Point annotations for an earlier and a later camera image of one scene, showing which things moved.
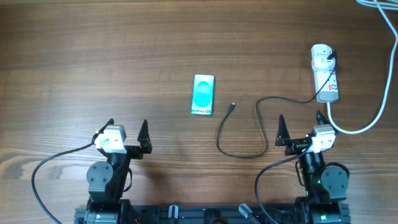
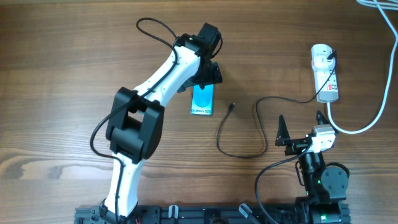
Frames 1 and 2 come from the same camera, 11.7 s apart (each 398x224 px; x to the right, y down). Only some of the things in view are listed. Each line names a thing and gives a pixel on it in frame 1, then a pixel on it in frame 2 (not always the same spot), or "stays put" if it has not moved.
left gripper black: (134, 152) → (214, 76)
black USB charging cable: (331, 55) stays put
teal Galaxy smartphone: (203, 88) stays put
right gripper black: (284, 138) stays put
